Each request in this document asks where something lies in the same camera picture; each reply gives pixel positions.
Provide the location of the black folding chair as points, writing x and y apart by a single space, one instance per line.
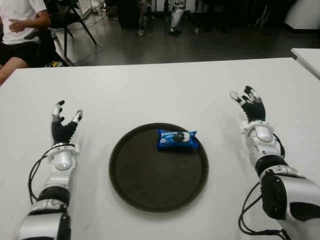
62 20

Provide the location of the folded metal frame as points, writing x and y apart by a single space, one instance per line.
263 17

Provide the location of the yellow black floor object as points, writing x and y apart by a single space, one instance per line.
55 63

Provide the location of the rolling black stand frame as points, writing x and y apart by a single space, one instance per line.
141 31

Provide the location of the blue Oreo cookie pack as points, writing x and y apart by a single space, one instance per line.
175 141

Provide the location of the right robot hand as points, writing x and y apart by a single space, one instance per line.
255 111

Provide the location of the round dark brown tray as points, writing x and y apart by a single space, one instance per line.
158 177

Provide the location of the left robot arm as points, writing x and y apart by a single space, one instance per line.
61 162

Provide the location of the seated person in white shirt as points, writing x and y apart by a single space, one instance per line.
17 12

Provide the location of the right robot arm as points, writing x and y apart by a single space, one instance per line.
287 195

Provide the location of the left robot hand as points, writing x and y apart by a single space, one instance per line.
62 132

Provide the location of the white pillar base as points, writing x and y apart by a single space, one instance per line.
305 15

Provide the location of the white humanoid robot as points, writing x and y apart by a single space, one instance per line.
175 17

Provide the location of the black office chair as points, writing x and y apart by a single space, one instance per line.
46 47

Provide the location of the white side table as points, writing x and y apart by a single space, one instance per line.
308 60

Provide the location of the black equipment cabinet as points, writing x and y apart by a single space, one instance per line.
128 12

